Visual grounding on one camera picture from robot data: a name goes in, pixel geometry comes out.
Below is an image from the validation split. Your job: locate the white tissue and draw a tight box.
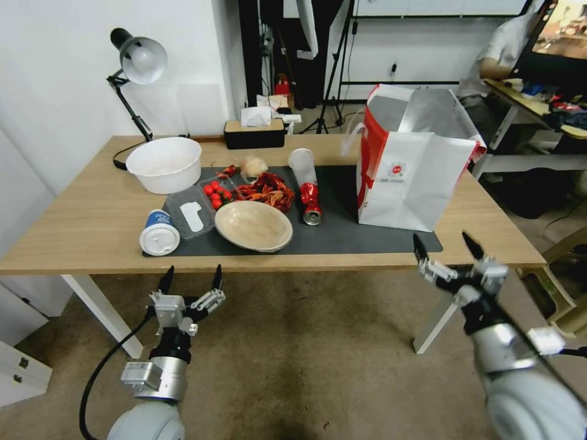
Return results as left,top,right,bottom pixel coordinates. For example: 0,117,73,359
240,106,273,128

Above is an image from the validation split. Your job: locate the wooden table with white legs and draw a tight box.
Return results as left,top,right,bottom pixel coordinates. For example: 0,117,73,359
0,134,547,359

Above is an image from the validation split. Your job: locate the black tissue box wooden lid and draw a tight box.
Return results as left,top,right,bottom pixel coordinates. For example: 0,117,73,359
223,118,286,151

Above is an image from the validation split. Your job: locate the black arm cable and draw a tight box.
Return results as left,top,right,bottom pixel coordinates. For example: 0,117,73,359
78,315,158,440
485,293,587,406

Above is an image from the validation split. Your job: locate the person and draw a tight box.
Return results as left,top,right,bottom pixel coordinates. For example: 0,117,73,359
457,0,558,141

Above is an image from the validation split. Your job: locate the white plastic bowl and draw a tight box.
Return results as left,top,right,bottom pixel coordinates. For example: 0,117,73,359
125,136,203,195

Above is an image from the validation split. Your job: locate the wooden desk white frame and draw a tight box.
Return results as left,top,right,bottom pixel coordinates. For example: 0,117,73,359
471,78,587,180

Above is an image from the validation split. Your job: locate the white drawer cabinet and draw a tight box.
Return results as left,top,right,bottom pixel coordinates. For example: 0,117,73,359
0,280,75,409

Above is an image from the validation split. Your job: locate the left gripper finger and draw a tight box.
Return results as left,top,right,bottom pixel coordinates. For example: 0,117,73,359
147,265,176,308
191,263,226,315

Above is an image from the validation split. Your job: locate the black desk mat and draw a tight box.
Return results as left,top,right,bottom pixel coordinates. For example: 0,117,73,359
142,164,444,257

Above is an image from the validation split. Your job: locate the red and white delivery bag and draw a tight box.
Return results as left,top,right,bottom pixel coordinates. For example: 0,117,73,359
341,84,487,233

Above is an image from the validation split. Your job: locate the crushed red soda can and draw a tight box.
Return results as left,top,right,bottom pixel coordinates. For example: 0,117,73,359
300,181,323,226

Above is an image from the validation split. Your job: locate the black and white desk lamp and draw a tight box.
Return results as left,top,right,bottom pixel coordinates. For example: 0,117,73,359
106,27,169,171

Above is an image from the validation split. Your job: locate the black tripod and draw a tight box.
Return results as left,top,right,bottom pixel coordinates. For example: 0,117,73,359
300,0,360,135

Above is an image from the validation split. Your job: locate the pile of dark clothes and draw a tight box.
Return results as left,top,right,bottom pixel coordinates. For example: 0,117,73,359
543,89,587,141

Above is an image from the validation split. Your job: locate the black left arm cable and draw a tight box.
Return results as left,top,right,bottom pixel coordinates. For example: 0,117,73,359
78,315,158,440

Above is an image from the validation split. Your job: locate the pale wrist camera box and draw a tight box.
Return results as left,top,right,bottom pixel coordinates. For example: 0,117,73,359
153,295,187,332
454,284,481,306

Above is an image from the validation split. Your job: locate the red crayfish shells pile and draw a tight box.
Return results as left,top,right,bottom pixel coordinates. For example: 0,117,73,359
231,172,296,215

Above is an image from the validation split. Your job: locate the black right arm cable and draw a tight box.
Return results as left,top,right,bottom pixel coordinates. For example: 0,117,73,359
485,293,587,406

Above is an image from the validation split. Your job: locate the black monitor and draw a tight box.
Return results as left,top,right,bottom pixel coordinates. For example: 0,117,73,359
517,0,587,90

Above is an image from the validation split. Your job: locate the beige plastic stool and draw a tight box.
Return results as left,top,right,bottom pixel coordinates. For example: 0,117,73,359
517,223,587,339

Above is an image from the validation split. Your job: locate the blue white lidded paper cup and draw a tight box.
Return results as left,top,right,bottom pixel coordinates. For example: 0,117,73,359
139,208,182,257

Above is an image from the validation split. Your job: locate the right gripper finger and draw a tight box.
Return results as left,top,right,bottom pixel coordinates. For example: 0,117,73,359
412,232,459,283
462,231,509,295

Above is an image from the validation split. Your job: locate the clear plastic cup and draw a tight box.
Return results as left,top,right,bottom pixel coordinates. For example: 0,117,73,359
287,147,319,187

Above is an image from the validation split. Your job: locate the beige paper bowl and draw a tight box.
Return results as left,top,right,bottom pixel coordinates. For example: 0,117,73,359
214,200,294,254

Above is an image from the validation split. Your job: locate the clear plastic clamshell container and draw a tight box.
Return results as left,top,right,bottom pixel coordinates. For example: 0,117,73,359
163,180,240,242

